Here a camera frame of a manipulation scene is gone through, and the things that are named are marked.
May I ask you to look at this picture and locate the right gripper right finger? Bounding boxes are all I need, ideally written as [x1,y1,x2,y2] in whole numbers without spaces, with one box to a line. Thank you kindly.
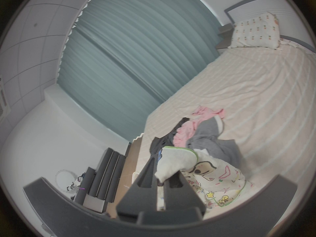
[162,171,207,220]

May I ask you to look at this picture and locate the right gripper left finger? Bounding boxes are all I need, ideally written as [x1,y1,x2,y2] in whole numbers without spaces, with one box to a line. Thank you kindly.
[116,157,159,223]

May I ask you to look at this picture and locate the white printed pyjama top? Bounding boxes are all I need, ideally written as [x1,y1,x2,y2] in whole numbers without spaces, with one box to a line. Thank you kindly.
[154,146,255,210]

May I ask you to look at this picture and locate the dark grey garment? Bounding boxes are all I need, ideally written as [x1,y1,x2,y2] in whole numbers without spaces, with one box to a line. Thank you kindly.
[149,117,190,158]

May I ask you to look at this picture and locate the grey and white garment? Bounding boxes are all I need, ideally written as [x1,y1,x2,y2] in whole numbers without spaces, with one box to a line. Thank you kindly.
[186,116,243,167]

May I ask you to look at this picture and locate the pale pink garment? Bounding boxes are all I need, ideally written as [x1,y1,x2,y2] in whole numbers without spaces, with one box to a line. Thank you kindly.
[172,120,198,148]

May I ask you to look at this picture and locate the salmon pink garment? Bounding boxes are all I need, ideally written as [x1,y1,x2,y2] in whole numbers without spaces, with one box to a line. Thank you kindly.
[192,105,225,120]

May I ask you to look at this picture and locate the bed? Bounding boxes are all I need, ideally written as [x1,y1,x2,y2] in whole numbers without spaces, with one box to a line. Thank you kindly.
[132,0,316,222]

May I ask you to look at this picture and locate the blue-green curtain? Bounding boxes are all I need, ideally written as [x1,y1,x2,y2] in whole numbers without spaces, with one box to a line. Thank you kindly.
[57,0,224,143]

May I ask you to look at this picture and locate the grey bedside table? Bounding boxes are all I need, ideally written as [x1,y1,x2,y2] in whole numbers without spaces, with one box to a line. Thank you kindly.
[216,24,235,50]

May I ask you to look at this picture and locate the white printed pillow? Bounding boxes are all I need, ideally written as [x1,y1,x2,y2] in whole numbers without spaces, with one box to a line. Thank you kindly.
[227,12,282,50]

